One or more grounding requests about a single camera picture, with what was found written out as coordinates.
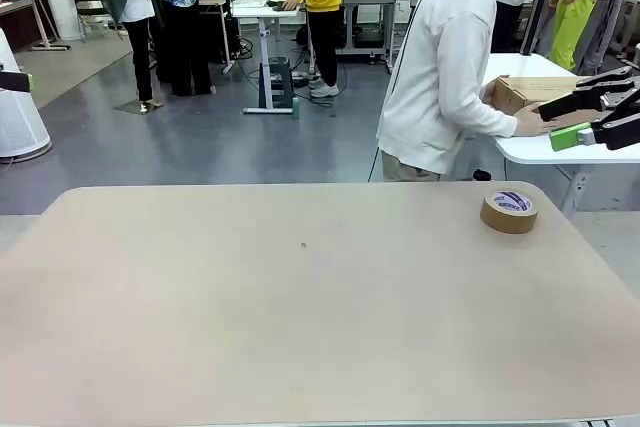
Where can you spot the black slanted pole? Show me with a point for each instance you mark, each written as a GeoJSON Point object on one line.
{"type": "Point", "coordinates": [539, 2]}

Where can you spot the teal bottle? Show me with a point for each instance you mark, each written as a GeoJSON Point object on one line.
{"type": "Point", "coordinates": [296, 109]}

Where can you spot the white cylindrical floor appliance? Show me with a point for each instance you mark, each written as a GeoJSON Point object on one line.
{"type": "Point", "coordinates": [20, 117]}

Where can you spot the person in white sweatshirt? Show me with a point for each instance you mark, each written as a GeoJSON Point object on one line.
{"type": "Point", "coordinates": [435, 72]}

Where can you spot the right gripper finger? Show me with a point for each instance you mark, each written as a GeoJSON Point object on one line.
{"type": "Point", "coordinates": [570, 138]}
{"type": "Point", "coordinates": [570, 107]}

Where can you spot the person in grey trousers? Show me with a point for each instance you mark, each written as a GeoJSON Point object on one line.
{"type": "Point", "coordinates": [600, 32]}

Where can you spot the person's left hand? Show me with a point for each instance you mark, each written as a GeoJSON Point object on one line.
{"type": "Point", "coordinates": [489, 95]}

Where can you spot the white side table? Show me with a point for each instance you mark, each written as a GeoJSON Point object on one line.
{"type": "Point", "coordinates": [525, 152]}

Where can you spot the brown cardboard box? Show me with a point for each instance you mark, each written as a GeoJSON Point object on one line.
{"type": "Point", "coordinates": [540, 89]}

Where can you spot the person's right hand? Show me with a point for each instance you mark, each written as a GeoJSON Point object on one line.
{"type": "Point", "coordinates": [532, 122]}

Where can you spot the person in lime green trousers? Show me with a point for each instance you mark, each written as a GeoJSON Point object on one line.
{"type": "Point", "coordinates": [572, 32]}

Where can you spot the person's right forearm white sleeve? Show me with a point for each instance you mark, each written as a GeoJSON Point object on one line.
{"type": "Point", "coordinates": [485, 122]}

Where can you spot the dark brown desk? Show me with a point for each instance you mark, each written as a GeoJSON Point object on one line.
{"type": "Point", "coordinates": [15, 22]}

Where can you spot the white height adjustable desk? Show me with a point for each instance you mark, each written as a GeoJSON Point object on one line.
{"type": "Point", "coordinates": [250, 11]}

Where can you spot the grey step stool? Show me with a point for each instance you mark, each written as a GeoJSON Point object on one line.
{"type": "Point", "coordinates": [280, 72]}

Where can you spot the brown packing tape roll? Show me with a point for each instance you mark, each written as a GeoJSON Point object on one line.
{"type": "Point", "coordinates": [507, 222]}

